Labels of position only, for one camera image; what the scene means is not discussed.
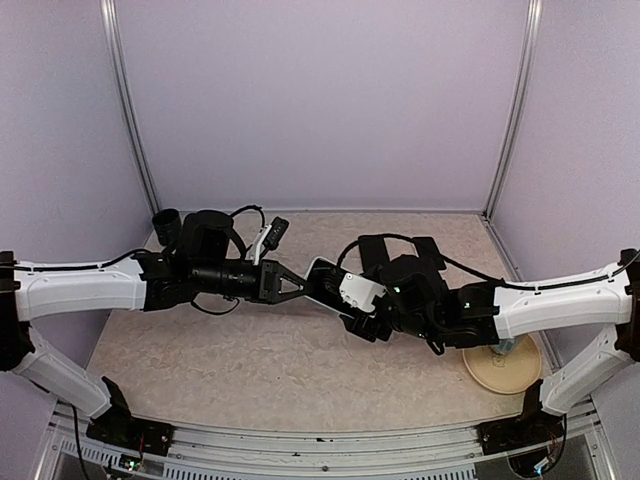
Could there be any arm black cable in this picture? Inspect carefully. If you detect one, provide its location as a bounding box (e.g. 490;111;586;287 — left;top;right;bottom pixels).
0;203;267;480
335;233;640;296

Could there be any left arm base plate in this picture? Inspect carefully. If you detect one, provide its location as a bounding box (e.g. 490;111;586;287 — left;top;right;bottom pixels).
86;417;175;457

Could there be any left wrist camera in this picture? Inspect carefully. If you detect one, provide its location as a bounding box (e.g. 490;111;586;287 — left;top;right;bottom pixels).
248;216;290;265

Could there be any light blue mug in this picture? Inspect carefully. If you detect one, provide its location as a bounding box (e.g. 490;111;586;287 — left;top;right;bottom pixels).
491;338;517;356

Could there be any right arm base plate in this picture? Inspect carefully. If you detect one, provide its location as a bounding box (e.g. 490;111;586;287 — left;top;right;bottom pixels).
477;417;565;455

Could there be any beige plate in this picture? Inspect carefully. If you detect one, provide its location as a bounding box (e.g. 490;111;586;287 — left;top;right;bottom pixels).
462;335;543;395

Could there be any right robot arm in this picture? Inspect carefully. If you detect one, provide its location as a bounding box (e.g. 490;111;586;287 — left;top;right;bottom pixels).
332;249;639;453

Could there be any left aluminium frame post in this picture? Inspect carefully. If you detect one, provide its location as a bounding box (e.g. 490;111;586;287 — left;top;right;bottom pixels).
100;0;161;215

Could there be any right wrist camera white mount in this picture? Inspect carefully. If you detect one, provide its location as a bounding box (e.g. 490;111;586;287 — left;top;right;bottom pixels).
338;273;386;314

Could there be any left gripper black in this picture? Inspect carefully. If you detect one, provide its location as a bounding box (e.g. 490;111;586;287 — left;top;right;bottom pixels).
193;258;312;304

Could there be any aluminium frame post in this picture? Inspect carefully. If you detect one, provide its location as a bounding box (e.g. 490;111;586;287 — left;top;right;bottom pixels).
483;0;544;223
100;0;161;215

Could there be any front aluminium rail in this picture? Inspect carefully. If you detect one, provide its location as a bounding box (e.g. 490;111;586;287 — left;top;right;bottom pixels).
28;400;621;479

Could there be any black phone case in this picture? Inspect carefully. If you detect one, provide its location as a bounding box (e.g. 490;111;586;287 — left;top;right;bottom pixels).
358;234;391;275

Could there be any right aluminium frame post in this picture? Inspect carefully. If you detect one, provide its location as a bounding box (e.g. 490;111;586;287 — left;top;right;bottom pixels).
483;0;544;223

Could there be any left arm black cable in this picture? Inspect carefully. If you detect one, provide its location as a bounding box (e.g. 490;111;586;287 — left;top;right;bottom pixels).
0;203;267;480

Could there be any light blue phone case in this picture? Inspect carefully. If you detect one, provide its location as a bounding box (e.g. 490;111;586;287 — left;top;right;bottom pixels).
303;256;354;317

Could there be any black cylindrical cup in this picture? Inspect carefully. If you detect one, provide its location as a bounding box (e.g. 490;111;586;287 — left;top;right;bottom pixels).
151;208;182;247

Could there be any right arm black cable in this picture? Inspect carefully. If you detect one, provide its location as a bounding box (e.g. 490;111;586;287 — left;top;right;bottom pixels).
335;233;640;296

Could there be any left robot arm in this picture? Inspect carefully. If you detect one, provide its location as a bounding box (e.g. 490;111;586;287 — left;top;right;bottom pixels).
1;210;312;445

